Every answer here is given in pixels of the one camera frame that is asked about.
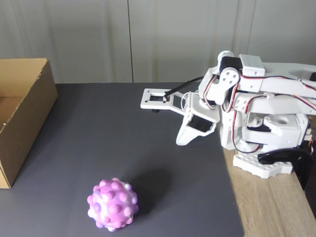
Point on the pink purple spiky ball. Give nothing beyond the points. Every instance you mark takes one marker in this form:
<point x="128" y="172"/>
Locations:
<point x="112" y="205"/>

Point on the brown cardboard box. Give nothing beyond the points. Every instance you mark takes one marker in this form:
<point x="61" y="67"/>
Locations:
<point x="27" y="123"/>

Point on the dark grey table mat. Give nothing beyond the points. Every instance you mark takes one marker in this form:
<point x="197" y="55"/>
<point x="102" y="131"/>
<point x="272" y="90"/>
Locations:
<point x="123" y="148"/>

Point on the black table clamp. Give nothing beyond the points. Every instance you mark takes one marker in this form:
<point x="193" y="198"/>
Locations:
<point x="300" y="163"/>

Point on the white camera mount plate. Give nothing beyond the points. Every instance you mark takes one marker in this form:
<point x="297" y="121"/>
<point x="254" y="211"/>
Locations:
<point x="148" y="102"/>

